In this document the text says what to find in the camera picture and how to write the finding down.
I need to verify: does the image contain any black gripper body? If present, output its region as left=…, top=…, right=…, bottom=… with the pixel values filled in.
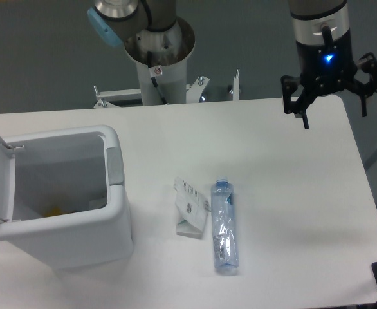
left=296, top=32, right=357, bottom=95

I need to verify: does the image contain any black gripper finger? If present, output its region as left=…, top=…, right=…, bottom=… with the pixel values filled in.
left=280, top=75, right=321, bottom=131
left=342, top=52, right=377, bottom=117

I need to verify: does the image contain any clear plastic water bottle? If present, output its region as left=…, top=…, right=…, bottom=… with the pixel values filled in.
left=210, top=176, right=239, bottom=276

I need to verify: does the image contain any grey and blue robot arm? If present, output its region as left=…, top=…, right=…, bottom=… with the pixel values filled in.
left=87, top=1, right=377, bottom=121

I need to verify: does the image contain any white plastic trash can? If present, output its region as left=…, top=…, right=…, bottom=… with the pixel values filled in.
left=0, top=125, right=134, bottom=269

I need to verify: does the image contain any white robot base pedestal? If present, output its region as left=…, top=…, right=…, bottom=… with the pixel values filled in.
left=124, top=17, right=195, bottom=88

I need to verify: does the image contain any black cable on pedestal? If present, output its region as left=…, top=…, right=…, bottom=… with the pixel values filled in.
left=147, top=50, right=170, bottom=106

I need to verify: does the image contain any white metal table frame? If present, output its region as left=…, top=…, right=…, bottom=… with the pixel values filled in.
left=93, top=68, right=243, bottom=109

